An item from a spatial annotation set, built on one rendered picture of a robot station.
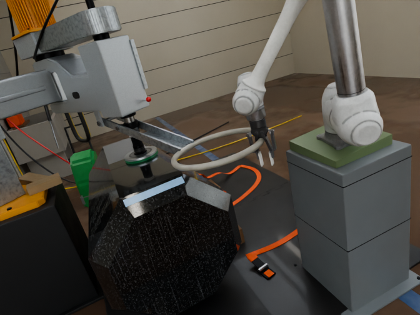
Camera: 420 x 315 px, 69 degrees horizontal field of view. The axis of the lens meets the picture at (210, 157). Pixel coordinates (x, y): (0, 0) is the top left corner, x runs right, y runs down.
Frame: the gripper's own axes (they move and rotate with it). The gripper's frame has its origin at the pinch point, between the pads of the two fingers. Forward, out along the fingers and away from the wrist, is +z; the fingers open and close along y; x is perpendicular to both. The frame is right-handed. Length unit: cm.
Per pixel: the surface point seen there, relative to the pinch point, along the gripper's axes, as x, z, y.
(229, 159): 20.5, -10.0, 9.2
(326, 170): 3.8, 6.9, -26.6
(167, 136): -15, -15, 61
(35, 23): -24, -100, 135
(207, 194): 4.8, 14.5, 34.2
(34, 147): -131, 0, 354
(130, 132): -9, -23, 81
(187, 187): 12.9, 5.4, 39.8
